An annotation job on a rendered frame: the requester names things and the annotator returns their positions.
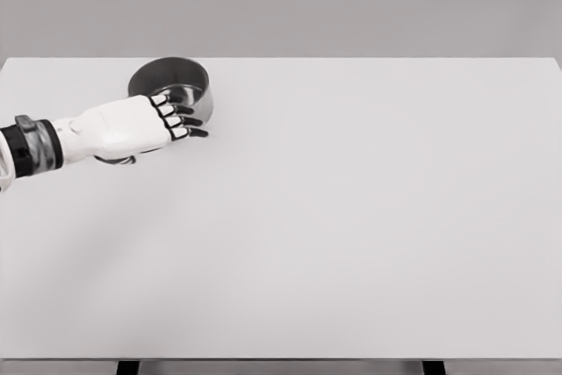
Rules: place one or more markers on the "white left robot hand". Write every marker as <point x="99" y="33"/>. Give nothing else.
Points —
<point x="127" y="124"/>

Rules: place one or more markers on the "grey metal pot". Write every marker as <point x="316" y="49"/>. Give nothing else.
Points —
<point x="175" y="74"/>

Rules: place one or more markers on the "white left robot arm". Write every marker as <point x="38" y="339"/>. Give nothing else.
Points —
<point x="39" y="142"/>

